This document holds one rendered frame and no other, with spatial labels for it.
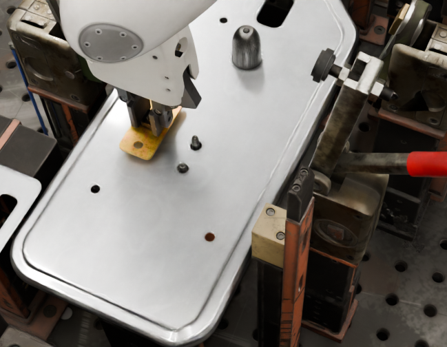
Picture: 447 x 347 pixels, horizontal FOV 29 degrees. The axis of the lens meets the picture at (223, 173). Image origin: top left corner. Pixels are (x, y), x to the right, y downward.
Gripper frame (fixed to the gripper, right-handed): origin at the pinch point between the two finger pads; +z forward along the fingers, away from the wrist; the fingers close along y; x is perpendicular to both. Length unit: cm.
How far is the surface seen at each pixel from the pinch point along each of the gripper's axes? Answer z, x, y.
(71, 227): 3.6, 13.7, 1.9
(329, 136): -10.1, 1.8, -19.8
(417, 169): -8.8, 1.0, -27.6
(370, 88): -17.8, 1.2, -22.3
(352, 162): -5.3, 0.4, -21.8
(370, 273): 33.6, -7.8, -24.8
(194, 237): 3.6, 9.5, -9.7
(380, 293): 33.6, -5.7, -27.0
